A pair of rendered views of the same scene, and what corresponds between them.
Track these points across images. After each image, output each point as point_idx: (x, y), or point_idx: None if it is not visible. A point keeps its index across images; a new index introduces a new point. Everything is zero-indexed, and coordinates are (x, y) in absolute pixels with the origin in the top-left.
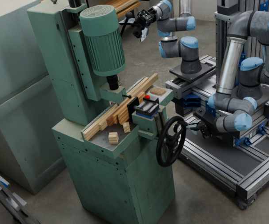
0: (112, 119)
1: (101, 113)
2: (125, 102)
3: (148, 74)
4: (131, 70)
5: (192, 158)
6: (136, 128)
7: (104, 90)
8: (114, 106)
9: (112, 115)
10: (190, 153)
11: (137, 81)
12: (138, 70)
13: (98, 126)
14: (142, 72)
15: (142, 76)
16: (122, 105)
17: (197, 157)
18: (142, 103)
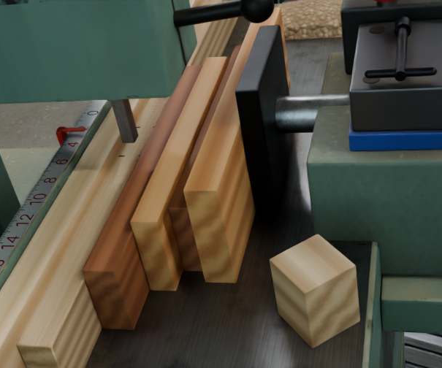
0: (134, 261)
1: (11, 228)
2: (160, 107)
3: (52, 108)
4: None
5: (422, 363)
6: (378, 274)
7: None
8: (100, 147)
9: (126, 220)
10: (409, 341)
11: (21, 139)
12: (13, 104)
13: (20, 361)
14: (27, 106)
15: (33, 120)
16: (157, 131)
17: None
18: (375, 47)
